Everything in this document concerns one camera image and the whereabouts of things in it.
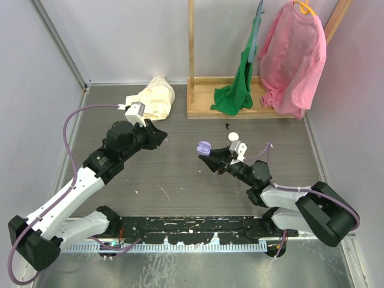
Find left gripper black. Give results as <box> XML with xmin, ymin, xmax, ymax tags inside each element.
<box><xmin>121</xmin><ymin>118</ymin><xmax>166</xmax><ymax>161</ymax></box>

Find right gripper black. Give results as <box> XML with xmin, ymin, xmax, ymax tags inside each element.
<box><xmin>199</xmin><ymin>145</ymin><xmax>255</xmax><ymax>187</ymax></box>

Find purple earbud charging case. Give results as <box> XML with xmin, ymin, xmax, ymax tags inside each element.
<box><xmin>196</xmin><ymin>141</ymin><xmax>212</xmax><ymax>156</ymax></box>

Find cream cloth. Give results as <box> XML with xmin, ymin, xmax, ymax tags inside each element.
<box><xmin>125</xmin><ymin>75</ymin><xmax>175</xmax><ymax>122</ymax></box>

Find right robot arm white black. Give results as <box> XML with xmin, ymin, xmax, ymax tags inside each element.
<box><xmin>196</xmin><ymin>141</ymin><xmax>361</xmax><ymax>247</ymax></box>

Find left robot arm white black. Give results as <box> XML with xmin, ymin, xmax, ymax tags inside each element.
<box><xmin>8</xmin><ymin>119</ymin><xmax>167</xmax><ymax>272</ymax></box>

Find white earbud charging case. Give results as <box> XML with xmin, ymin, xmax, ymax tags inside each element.
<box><xmin>227</xmin><ymin>132</ymin><xmax>239</xmax><ymax>142</ymax></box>

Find green shirt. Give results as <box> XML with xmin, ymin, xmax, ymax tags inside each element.
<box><xmin>210</xmin><ymin>17</ymin><xmax>257</xmax><ymax>116</ymax></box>

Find wooden clothes rack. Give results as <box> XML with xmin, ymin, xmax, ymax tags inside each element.
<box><xmin>187</xmin><ymin>0</ymin><xmax>352</xmax><ymax>119</ymax></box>

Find pink shirt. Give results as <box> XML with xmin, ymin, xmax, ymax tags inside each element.
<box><xmin>258</xmin><ymin>1</ymin><xmax>326</xmax><ymax>119</ymax></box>

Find blue hanger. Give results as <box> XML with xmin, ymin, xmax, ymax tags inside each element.
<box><xmin>247</xmin><ymin>0</ymin><xmax>264</xmax><ymax>64</ymax></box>

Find orange hanger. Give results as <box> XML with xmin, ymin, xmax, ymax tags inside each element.
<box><xmin>293</xmin><ymin>0</ymin><xmax>316</xmax><ymax>16</ymax></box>

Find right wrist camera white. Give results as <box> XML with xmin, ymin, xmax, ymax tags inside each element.
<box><xmin>229</xmin><ymin>140</ymin><xmax>247</xmax><ymax>164</ymax></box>

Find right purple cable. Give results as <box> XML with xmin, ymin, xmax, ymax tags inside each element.
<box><xmin>245</xmin><ymin>141</ymin><xmax>361</xmax><ymax>262</ymax></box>

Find purple cable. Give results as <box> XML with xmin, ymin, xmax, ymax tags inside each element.
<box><xmin>7</xmin><ymin>103</ymin><xmax>142</xmax><ymax>285</ymax></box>
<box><xmin>245</xmin><ymin>141</ymin><xmax>361</xmax><ymax>262</ymax></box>

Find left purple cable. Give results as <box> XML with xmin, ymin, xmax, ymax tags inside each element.
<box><xmin>7</xmin><ymin>103</ymin><xmax>142</xmax><ymax>285</ymax></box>

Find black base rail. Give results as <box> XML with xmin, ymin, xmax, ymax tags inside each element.
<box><xmin>95</xmin><ymin>216</ymin><xmax>283</xmax><ymax>245</ymax></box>

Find white cable duct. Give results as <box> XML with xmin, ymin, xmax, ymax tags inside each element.
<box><xmin>63</xmin><ymin>241</ymin><xmax>268</xmax><ymax>254</ymax></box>

